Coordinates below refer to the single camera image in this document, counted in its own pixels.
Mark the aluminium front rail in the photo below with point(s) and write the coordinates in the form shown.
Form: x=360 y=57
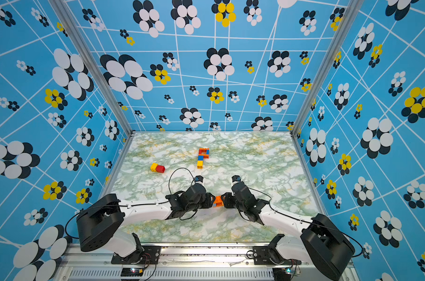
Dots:
x=228 y=261

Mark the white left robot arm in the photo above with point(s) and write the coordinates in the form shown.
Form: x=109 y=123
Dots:
x=99 y=225

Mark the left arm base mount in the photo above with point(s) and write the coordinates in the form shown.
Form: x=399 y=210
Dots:
x=147 y=255

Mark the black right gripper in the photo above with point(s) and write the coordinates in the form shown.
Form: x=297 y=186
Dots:
x=227 y=201

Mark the left aluminium corner post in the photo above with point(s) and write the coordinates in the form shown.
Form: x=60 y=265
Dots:
x=63 y=13

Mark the aluminium corner post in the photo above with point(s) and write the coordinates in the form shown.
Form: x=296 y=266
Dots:
x=335 y=45
x=63 y=13

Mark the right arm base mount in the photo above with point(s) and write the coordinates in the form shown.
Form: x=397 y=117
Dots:
x=264 y=255

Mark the orange long lego plate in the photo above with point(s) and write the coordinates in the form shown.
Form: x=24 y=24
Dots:
x=218 y=202

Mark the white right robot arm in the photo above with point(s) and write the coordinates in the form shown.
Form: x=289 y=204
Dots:
x=314 y=240

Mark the yellow square lego brick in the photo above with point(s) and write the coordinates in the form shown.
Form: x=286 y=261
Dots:
x=153 y=167

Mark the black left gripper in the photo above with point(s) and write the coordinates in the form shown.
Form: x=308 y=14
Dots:
x=209 y=200

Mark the red square lego brick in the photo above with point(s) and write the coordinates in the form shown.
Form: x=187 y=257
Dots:
x=160 y=169

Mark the right aluminium corner post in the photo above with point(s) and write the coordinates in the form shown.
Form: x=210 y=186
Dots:
x=335 y=45

